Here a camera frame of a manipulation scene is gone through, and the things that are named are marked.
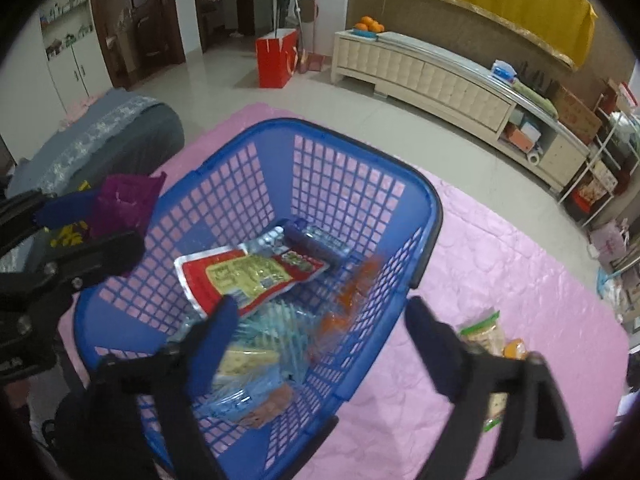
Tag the brown snack packet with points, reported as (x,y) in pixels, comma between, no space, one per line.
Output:
(267,405)

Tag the orange yellow snack packet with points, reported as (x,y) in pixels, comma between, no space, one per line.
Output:
(515,349)

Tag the cream low cabinet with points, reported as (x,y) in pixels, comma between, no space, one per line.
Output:
(425,80)

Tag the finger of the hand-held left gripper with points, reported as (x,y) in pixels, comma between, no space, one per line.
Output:
(95,255)
(65,210)

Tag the orange box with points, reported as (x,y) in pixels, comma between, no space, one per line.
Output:
(522,137)

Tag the white tape roll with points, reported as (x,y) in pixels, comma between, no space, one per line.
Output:
(534,158)

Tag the light blue striped snack packet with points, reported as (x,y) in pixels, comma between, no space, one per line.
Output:
(280,330)

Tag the blue plastic basket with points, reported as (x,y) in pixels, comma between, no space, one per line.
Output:
(350,382)

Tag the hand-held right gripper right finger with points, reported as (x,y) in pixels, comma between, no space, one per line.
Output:
(427,342)

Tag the white metal rack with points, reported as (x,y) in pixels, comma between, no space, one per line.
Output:
(600,160)

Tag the purple snack packet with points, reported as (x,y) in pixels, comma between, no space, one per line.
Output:
(125,200)

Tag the dark blue roll snack packet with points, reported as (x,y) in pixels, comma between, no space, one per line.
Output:
(310,245)

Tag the pink gift bag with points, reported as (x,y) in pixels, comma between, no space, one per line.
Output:
(610,245)

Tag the green edged cracker packet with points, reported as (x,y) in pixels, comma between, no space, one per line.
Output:
(487,335)

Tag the brown cardboard box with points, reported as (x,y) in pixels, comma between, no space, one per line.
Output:
(575,115)

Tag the red shopping bag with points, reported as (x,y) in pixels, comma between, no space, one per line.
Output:
(275,57)

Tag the blue tissue box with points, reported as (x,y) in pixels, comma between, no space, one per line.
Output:
(504,71)

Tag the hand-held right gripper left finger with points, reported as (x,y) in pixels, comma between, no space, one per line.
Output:
(220,332)

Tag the pink tablecloth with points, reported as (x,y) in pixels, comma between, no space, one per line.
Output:
(500,270)

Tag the pile of oranges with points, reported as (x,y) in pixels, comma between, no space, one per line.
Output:
(369,25)

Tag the white cupboard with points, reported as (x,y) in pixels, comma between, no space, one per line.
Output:
(75,50)

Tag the red and yellow snack packet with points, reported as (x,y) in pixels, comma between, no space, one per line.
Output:
(240,272)

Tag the broom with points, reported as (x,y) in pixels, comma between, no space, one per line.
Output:
(297,25)

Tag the dark wooden door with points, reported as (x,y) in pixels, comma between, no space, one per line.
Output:
(150,10)

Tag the green folded cloth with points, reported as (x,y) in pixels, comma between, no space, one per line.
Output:
(537,97)

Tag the red dustpan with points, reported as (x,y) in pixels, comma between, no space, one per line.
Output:
(314,61)

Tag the grey sofa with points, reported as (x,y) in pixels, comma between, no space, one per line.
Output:
(125,130)

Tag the orange tube snack packet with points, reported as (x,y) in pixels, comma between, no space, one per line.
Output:
(350,295)

